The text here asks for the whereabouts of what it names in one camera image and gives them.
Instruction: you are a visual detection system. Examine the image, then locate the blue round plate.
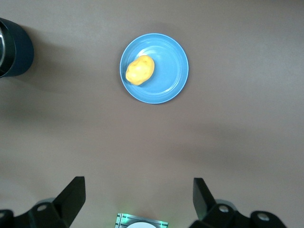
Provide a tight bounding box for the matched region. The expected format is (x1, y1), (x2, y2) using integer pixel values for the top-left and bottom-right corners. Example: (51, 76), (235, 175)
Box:
(119, 33), (190, 105)

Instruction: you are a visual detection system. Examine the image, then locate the yellow potato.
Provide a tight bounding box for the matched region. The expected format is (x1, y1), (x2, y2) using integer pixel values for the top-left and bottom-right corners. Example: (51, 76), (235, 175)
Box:
(125, 55), (155, 86)

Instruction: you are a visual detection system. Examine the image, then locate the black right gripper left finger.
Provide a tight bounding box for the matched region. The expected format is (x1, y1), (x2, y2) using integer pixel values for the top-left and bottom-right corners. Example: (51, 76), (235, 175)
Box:
(0, 176), (86, 228)

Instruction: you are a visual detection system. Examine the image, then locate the dark saucepan with blue handle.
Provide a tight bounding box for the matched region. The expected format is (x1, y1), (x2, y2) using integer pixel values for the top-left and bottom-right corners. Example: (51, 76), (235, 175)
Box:
(0, 18), (35, 79)

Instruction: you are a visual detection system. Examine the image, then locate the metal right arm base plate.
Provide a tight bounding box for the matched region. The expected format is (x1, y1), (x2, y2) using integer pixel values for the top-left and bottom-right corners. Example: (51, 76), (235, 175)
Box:
(115, 213), (169, 228)

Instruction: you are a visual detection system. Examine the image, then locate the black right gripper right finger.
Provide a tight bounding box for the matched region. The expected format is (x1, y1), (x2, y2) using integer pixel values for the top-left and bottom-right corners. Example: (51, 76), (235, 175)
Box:
(190, 177), (285, 228)

